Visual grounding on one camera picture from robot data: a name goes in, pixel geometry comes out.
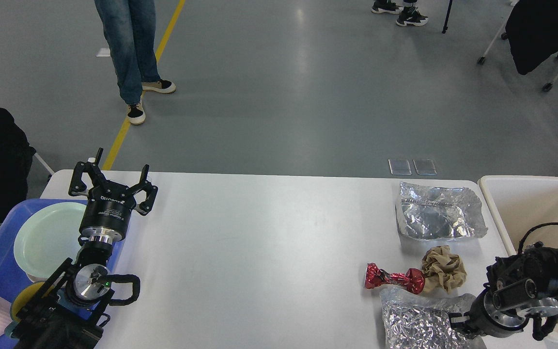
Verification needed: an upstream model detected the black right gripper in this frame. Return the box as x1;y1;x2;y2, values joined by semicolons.
448;290;527;340

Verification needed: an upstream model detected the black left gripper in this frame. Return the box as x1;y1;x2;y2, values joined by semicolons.
67;148;158;243

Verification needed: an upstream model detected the silver foil bag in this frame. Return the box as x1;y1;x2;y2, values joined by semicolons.
379;287;486;349
395;182;489;241

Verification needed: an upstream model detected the light green plate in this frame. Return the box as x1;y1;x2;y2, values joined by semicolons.
14;200;86;277

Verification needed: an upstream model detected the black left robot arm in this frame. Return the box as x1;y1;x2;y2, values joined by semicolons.
7;148;158;349

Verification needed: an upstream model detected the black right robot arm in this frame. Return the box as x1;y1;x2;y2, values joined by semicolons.
448;227;558;341

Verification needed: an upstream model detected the crumpled brown paper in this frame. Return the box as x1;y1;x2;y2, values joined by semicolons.
421;245;467;294

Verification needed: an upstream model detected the red foil wrapper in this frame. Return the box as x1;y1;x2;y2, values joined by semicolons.
364;263;425;295

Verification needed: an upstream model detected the pink plate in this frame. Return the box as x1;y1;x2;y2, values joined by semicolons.
25;273;49;283

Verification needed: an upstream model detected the blue plastic tray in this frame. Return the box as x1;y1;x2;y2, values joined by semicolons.
0;199;122;349

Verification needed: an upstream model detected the beige plastic bin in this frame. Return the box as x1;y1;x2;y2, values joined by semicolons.
478;175;558;346

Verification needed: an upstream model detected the person in black and jeans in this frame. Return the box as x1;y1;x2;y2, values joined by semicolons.
94;0;176;125

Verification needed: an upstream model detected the black jacket on chair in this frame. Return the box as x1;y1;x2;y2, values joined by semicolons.
498;0;558;76

